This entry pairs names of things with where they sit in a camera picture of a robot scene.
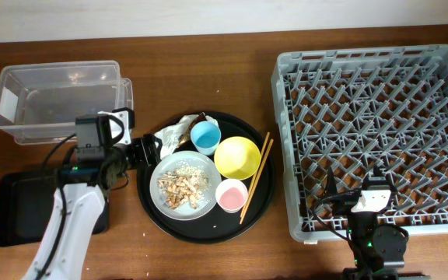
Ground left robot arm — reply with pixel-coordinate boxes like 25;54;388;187
24;107;162;279

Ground white napkin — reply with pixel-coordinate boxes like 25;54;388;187
154;114;219;159

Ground blue plastic cup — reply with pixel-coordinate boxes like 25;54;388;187
190;121;222;156

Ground yellow plastic bowl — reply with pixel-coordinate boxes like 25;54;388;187
214;136;261;180

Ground left wooden chopstick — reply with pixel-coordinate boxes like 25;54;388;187
240;131;270;224

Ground grey plate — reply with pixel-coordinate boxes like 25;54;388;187
149;151;222;221

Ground wooden chopstick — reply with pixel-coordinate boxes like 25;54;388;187
239;138;275;226
240;131;270;224

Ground food scraps on plate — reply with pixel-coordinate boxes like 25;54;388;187
157;166;211;210

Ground round black serving tray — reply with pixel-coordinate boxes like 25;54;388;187
137;111;276;244

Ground clear plastic waste bin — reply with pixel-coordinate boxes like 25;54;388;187
0;61;134;145

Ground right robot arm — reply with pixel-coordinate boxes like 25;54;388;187
324;166;409;280

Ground right wooden chopstick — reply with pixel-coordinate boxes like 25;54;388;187
239;138;275;226

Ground grey dishwasher rack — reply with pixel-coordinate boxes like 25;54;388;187
271;44;448;243

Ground gold snack wrapper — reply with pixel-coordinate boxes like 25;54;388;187
177;112;206;148

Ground pink plastic cup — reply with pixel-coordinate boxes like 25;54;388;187
215;179;248;213

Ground black rectangular tray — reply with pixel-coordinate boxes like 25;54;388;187
0;169;110;247

